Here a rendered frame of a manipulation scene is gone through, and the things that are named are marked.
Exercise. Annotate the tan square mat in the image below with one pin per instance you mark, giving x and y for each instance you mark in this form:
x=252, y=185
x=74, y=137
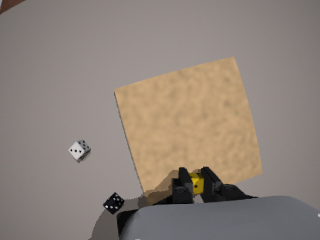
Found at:
x=194, y=117

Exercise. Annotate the yellow die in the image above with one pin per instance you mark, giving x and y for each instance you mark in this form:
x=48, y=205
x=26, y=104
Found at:
x=198, y=182

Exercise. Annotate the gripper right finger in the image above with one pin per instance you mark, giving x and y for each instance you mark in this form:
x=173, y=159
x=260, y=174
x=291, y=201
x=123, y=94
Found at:
x=213, y=192

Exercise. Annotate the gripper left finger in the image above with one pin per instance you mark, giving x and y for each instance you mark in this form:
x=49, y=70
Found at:
x=180, y=195

